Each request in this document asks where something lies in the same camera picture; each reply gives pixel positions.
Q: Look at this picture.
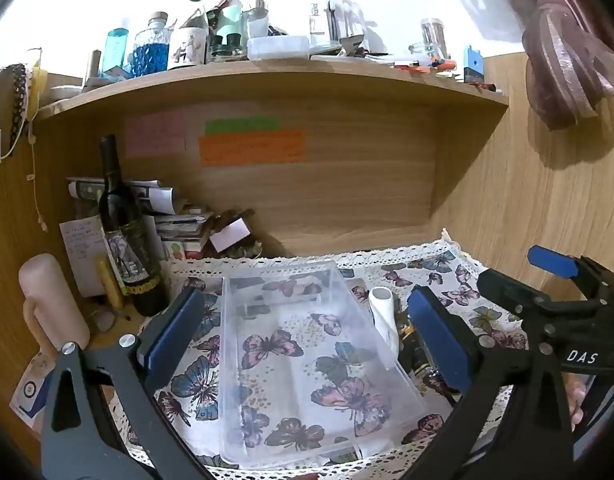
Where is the pile of papers and cards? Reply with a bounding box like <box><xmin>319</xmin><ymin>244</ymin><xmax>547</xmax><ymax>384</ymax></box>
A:
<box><xmin>68</xmin><ymin>176</ymin><xmax>262</xmax><ymax>261</ymax></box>

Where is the white plastic box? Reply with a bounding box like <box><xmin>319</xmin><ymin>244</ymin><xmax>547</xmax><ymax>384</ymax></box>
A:
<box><xmin>247</xmin><ymin>35</ymin><xmax>310</xmax><ymax>61</ymax></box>

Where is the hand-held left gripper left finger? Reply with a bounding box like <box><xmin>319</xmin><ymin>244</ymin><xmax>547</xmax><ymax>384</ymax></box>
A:
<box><xmin>41</xmin><ymin>286</ymin><xmax>212</xmax><ymax>480</ymax></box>

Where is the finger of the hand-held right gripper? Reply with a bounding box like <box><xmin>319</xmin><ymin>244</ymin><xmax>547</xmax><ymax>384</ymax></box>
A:
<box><xmin>528</xmin><ymin>245</ymin><xmax>612</xmax><ymax>291</ymax></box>
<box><xmin>477</xmin><ymin>269</ymin><xmax>602</xmax><ymax>331</ymax></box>

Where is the wooden shelf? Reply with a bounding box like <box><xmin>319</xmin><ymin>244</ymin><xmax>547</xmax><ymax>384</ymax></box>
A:
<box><xmin>34</xmin><ymin>57</ymin><xmax>510</xmax><ymax>233</ymax></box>

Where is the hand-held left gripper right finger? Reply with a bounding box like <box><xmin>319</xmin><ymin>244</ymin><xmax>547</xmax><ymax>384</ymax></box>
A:
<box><xmin>408</xmin><ymin>286</ymin><xmax>574</xmax><ymax>480</ymax></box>

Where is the blue patterned glass bottle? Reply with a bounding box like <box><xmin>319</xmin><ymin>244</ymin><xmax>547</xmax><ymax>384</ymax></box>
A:
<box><xmin>132</xmin><ymin>11</ymin><xmax>172</xmax><ymax>78</ymax></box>

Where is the teal plastic bottle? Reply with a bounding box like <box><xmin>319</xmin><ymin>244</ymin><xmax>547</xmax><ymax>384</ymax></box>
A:
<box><xmin>103</xmin><ymin>28</ymin><xmax>130</xmax><ymax>76</ymax></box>

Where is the pile of orange white pens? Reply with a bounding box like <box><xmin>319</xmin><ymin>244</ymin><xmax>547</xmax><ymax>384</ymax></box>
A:
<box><xmin>393</xmin><ymin>57</ymin><xmax>460</xmax><ymax>78</ymax></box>

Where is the clear plastic storage box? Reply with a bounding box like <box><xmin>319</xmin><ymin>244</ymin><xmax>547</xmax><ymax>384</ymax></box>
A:
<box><xmin>221</xmin><ymin>260</ymin><xmax>430</xmax><ymax>471</ymax></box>

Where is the white handheld beauty device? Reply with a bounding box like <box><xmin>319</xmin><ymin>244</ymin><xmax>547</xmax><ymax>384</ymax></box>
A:
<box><xmin>369</xmin><ymin>286</ymin><xmax>402</xmax><ymax>356</ymax></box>

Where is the small clear glass bottle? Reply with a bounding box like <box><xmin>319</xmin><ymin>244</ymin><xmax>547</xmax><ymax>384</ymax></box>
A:
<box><xmin>242</xmin><ymin>0</ymin><xmax>270</xmax><ymax>43</ymax></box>

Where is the dark wine bottle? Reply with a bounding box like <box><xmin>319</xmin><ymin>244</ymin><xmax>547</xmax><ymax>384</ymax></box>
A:
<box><xmin>98</xmin><ymin>135</ymin><xmax>170</xmax><ymax>317</ymax></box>

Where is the cream pink cylinder bottle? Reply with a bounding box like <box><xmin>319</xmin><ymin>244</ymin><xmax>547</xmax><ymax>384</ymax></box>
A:
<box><xmin>18</xmin><ymin>254</ymin><xmax>91</xmax><ymax>356</ymax></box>

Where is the black cosmetic tube gold cap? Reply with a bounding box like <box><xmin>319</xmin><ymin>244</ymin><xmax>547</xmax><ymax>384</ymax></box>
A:
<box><xmin>396</xmin><ymin>295</ymin><xmax>430</xmax><ymax>378</ymax></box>

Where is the pink sticky note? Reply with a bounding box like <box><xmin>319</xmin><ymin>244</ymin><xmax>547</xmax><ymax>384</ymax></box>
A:
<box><xmin>125</xmin><ymin>112</ymin><xmax>186</xmax><ymax>158</ymax></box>

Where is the clear acrylic organizer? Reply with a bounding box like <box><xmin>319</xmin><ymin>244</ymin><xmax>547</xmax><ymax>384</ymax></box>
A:
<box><xmin>309</xmin><ymin>0</ymin><xmax>370</xmax><ymax>53</ymax></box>

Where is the white and blue box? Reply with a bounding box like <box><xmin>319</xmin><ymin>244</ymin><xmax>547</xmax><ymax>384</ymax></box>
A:
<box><xmin>9</xmin><ymin>355</ymin><xmax>55</xmax><ymax>433</ymax></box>

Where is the orange sticky note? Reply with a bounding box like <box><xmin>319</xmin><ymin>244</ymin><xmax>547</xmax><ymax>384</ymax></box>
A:
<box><xmin>199</xmin><ymin>131</ymin><xmax>306</xmax><ymax>167</ymax></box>

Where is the small blue box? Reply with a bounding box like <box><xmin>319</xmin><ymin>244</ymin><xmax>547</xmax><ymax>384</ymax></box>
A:
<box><xmin>462</xmin><ymin>45</ymin><xmax>486</xmax><ymax>83</ymax></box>

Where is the clear glass jar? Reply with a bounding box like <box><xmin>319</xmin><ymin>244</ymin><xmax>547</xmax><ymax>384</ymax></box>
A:
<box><xmin>419</xmin><ymin>18</ymin><xmax>448</xmax><ymax>58</ymax></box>

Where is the clear bottle with illustrated label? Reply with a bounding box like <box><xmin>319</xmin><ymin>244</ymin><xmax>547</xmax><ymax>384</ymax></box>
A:
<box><xmin>168</xmin><ymin>0</ymin><xmax>210</xmax><ymax>71</ymax></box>

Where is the person's right hand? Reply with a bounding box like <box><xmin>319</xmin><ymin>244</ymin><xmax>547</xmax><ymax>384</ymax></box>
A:
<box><xmin>566</xmin><ymin>377</ymin><xmax>588</xmax><ymax>428</ymax></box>

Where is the butterfly print lace cloth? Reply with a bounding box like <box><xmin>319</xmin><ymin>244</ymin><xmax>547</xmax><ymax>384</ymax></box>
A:
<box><xmin>122</xmin><ymin>230</ymin><xmax>532</xmax><ymax>480</ymax></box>

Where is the metal ring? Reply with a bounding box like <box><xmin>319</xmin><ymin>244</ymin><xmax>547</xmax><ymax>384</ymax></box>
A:
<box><xmin>90</xmin><ymin>307</ymin><xmax>120</xmax><ymax>333</ymax></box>

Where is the black lace ribbon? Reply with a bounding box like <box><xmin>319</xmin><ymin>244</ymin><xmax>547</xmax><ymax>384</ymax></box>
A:
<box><xmin>7</xmin><ymin>62</ymin><xmax>30</xmax><ymax>151</ymax></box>

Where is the white handwritten note paper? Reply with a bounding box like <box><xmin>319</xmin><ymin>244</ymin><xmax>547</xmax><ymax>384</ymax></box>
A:
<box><xmin>60</xmin><ymin>216</ymin><xmax>108</xmax><ymax>297</ymax></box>

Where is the yellow lip balm tube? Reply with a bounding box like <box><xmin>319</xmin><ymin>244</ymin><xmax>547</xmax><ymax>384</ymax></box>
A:
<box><xmin>95</xmin><ymin>256</ymin><xmax>124</xmax><ymax>309</ymax></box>

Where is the green sticky note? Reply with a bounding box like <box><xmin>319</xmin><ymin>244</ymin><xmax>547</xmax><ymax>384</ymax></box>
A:
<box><xmin>205</xmin><ymin>116</ymin><xmax>280</xmax><ymax>135</ymax></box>

